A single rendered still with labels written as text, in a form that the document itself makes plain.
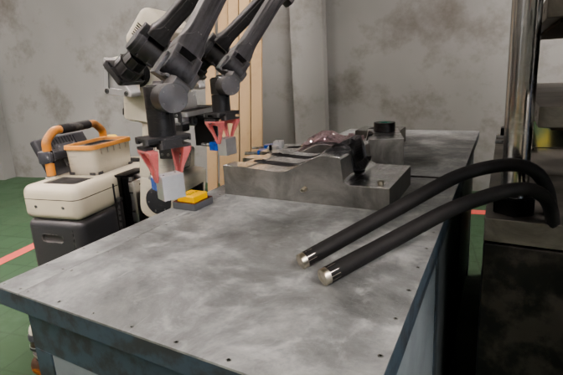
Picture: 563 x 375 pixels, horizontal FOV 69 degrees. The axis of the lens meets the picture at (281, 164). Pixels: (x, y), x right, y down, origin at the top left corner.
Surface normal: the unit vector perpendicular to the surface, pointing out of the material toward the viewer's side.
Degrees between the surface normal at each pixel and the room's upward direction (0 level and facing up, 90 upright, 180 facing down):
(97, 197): 90
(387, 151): 90
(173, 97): 90
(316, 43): 90
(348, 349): 0
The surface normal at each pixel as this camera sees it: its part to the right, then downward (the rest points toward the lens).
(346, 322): -0.05, -0.98
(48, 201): -0.30, 0.22
